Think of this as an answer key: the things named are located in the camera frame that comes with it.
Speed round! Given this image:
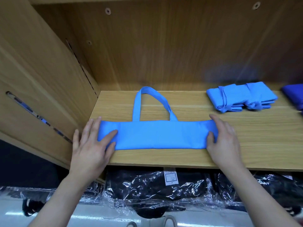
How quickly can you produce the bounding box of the wooden shelf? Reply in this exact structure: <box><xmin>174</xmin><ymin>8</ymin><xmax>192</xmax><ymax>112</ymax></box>
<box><xmin>0</xmin><ymin>0</ymin><xmax>303</xmax><ymax>185</ymax></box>

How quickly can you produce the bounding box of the black plastic-wrapped bag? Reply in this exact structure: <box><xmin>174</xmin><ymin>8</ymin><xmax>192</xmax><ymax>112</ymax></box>
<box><xmin>213</xmin><ymin>170</ymin><xmax>303</xmax><ymax>217</ymax></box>
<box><xmin>0</xmin><ymin>182</ymin><xmax>105</xmax><ymax>217</ymax></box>

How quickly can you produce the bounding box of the black wrapped bag with tag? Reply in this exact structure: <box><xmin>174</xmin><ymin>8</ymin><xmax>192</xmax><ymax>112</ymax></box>
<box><xmin>103</xmin><ymin>167</ymin><xmax>215</xmax><ymax>219</ymax></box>

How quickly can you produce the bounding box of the white paper tag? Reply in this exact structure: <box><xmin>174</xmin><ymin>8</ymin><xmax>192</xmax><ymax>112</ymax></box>
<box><xmin>163</xmin><ymin>169</ymin><xmax>180</xmax><ymax>186</ymax></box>

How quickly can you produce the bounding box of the person's left forearm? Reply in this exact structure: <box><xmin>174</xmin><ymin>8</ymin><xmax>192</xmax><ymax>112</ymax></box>
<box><xmin>28</xmin><ymin>172</ymin><xmax>95</xmax><ymax>227</ymax></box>

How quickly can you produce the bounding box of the person's right forearm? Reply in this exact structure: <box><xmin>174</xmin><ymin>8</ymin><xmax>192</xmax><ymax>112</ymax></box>
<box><xmin>229</xmin><ymin>160</ymin><xmax>301</xmax><ymax>227</ymax></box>

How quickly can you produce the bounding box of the light blue non-woven bag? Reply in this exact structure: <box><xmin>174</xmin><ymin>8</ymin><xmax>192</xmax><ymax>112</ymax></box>
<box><xmin>206</xmin><ymin>84</ymin><xmax>253</xmax><ymax>114</ymax></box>
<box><xmin>245</xmin><ymin>81</ymin><xmax>279</xmax><ymax>111</ymax></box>
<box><xmin>97</xmin><ymin>86</ymin><xmax>220</xmax><ymax>151</ymax></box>

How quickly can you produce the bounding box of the person's right hand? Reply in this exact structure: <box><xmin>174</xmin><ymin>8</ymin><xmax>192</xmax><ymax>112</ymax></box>
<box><xmin>205</xmin><ymin>114</ymin><xmax>246</xmax><ymax>172</ymax></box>

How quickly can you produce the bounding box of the person's left hand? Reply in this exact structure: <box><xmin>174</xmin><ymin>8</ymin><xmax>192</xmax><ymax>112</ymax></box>
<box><xmin>69</xmin><ymin>117</ymin><xmax>118</xmax><ymax>186</ymax></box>

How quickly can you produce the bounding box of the person's right shoe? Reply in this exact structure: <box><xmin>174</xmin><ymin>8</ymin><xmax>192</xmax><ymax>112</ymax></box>
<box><xmin>163</xmin><ymin>214</ymin><xmax>179</xmax><ymax>227</ymax></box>

